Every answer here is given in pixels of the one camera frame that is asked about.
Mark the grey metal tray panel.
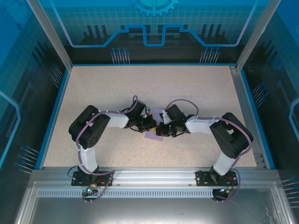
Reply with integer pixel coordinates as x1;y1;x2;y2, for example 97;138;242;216
13;182;295;224

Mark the purple paper sheet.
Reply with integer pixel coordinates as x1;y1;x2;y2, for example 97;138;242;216
144;106;165;142

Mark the cable connector with green light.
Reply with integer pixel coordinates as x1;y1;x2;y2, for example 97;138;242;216
218;186;235;195
84;183;98;195

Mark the aluminium side rail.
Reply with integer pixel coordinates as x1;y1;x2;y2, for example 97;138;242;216
229;66;267;169

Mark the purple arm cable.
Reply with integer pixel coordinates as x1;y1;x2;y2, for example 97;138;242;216
164;99;254;204
76;95;116;204

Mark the blue table edge strip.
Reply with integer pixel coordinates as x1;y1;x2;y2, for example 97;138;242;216
240;70;277;170
34;69;72;170

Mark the aluminium frame post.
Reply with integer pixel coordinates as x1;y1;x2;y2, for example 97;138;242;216
235;0;281;72
26;0;73;70

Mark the aluminium mounting rail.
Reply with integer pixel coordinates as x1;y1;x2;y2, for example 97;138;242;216
29;167;281;187

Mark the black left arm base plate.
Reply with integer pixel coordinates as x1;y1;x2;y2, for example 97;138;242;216
71;171;114;187

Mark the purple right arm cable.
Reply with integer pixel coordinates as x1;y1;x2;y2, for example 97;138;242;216
164;99;254;204

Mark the slotted cable duct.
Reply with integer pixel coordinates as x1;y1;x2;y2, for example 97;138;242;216
36;189;232;199

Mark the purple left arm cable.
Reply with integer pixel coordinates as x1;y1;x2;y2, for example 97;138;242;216
76;95;116;204

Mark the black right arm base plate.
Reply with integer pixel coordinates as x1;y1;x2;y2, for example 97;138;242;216
195;170;237;187

